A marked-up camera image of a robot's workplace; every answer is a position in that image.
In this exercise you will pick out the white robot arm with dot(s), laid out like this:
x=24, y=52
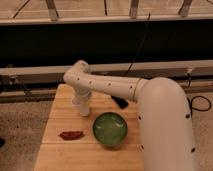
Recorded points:
x=165, y=123

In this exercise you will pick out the red chili pepper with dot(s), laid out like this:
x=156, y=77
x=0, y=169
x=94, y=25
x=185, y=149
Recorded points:
x=71, y=135

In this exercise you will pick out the black smartphone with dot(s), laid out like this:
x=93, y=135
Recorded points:
x=122, y=103

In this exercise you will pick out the green ceramic bowl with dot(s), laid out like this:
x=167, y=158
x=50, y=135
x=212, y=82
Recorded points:
x=110, y=129

